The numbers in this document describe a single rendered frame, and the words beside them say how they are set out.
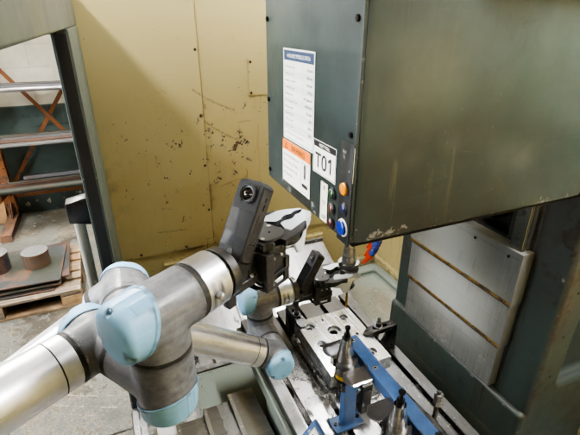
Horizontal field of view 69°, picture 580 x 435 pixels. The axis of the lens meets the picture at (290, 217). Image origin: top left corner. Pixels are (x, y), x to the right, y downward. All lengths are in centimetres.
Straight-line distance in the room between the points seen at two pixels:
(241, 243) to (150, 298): 15
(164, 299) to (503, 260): 111
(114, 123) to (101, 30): 36
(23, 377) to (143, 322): 18
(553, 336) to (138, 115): 171
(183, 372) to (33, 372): 17
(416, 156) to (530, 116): 28
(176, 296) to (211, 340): 55
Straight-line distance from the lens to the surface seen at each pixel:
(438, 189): 89
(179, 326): 51
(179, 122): 200
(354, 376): 113
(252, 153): 212
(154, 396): 56
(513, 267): 140
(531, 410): 167
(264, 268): 60
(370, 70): 73
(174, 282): 51
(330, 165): 84
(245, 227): 57
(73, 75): 118
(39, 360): 61
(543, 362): 153
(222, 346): 105
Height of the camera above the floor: 202
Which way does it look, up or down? 25 degrees down
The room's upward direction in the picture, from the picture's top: straight up
